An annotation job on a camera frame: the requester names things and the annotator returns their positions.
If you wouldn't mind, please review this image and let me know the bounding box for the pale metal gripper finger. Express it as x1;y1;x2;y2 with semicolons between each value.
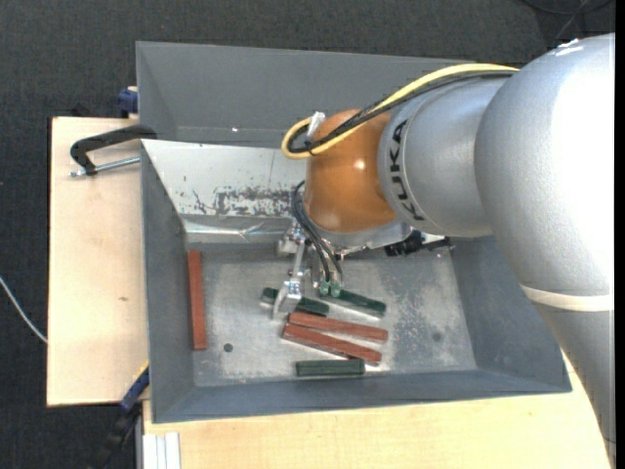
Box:
271;280;304;320

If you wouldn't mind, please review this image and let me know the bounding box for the dark green flat block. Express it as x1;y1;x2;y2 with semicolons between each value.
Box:
336;287;389;316
261;286;330;319
295;358;367;378

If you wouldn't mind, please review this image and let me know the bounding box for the red-brown flat block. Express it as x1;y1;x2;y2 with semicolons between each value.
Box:
287;311;390;344
280;322;384;366
187;249;209;352

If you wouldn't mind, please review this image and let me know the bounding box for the grey metal bin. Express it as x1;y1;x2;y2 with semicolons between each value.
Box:
135;40;573;424

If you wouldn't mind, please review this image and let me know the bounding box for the pale wood flat board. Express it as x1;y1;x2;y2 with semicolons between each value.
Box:
46;115;150;407

